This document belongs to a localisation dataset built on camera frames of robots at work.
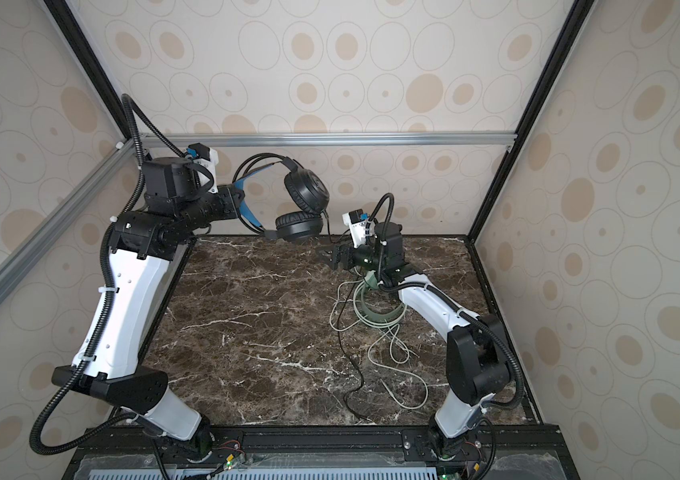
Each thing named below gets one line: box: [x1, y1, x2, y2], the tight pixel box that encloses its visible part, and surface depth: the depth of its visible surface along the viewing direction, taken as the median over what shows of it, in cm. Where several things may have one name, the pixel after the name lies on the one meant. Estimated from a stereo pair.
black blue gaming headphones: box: [232, 152, 330, 242], surface depth 60 cm
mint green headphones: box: [361, 270, 404, 323], surface depth 98 cm
